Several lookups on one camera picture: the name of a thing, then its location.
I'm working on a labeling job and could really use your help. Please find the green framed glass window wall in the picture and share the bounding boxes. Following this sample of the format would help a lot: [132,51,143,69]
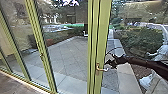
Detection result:
[0,0,98,94]

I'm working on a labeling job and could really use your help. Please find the white outdoor chair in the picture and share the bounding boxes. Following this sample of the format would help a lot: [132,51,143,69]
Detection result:
[82,29,89,39]

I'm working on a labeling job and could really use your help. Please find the small dark frame handle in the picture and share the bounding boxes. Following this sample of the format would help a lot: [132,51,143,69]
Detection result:
[38,51,45,60]

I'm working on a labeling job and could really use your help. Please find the red shrub bed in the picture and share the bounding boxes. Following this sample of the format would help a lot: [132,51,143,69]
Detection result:
[28,33,68,49]

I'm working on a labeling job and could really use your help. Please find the dark green shrub bed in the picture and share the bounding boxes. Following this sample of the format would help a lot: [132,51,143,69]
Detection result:
[118,27,164,60]

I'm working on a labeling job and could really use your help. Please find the metal lever door handle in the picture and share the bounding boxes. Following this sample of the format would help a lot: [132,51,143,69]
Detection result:
[95,62,109,74]

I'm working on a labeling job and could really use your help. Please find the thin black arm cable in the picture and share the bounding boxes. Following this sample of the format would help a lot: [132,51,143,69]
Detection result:
[105,47,125,58]

